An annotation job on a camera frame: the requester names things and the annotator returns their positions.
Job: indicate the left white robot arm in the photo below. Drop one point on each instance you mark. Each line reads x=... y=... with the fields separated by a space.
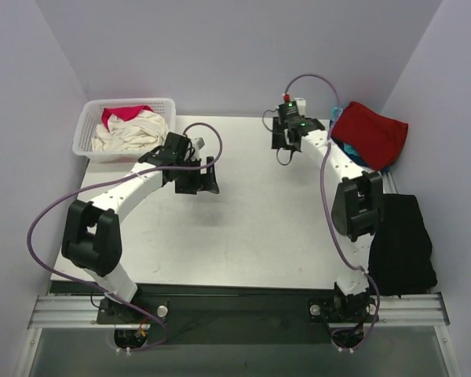
x=92 y=237

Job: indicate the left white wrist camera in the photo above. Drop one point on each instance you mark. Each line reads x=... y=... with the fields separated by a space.
x=198 y=143

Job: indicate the black t-shirt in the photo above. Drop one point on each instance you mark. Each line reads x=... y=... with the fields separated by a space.
x=400 y=253

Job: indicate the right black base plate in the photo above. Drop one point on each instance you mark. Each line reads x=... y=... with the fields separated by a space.
x=340 y=309

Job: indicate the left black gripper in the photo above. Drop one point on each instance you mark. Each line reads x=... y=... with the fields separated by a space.
x=194 y=181

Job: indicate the dark red t-shirt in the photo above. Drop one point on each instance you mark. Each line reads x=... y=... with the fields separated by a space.
x=377 y=140

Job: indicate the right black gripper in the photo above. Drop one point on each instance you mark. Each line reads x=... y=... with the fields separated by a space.
x=279 y=138

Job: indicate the turquoise folded t-shirt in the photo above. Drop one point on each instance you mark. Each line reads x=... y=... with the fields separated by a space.
x=346 y=148

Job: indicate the cream white t-shirt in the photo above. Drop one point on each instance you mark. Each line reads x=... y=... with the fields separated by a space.
x=146 y=131

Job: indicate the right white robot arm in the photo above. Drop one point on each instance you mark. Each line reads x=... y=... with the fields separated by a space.
x=351 y=195

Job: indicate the aluminium rail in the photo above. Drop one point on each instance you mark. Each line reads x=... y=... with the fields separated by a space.
x=79 y=311

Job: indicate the bright red t-shirt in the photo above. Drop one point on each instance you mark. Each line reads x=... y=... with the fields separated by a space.
x=124 y=113

